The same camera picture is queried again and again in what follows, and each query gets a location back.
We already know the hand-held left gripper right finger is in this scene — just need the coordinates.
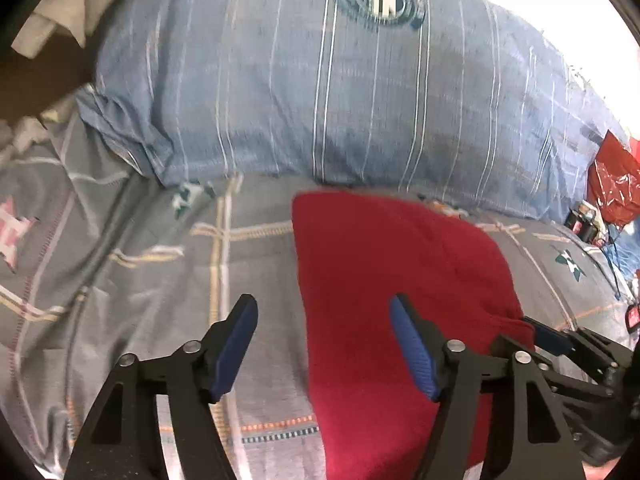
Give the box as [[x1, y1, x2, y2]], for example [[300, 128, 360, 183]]
[[389, 293, 587, 480]]

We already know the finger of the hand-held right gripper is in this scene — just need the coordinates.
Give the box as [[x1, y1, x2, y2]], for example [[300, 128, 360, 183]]
[[492, 315, 623, 376], [542, 366, 618, 403]]

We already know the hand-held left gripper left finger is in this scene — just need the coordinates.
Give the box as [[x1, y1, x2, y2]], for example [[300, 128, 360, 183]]
[[64, 293, 259, 480]]

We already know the red knit sweater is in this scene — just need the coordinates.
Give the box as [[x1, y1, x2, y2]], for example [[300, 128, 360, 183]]
[[291, 191, 536, 480]]

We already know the small black device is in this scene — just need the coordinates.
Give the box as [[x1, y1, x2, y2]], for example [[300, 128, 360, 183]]
[[565, 201, 602, 242]]

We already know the grey patterned bed sheet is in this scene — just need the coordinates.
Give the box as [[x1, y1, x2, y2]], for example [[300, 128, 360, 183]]
[[0, 105, 640, 480]]

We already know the red plastic bag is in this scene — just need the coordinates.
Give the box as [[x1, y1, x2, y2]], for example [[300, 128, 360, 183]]
[[587, 129, 640, 229]]

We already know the blue plaid pillow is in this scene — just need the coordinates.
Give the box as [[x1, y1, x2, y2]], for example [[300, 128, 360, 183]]
[[75, 0, 632, 226]]

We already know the white cloth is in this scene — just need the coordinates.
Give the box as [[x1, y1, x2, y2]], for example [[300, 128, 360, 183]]
[[12, 0, 147, 59]]

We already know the blue cable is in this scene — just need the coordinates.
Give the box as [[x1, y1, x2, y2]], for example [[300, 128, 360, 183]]
[[601, 239, 624, 302]]

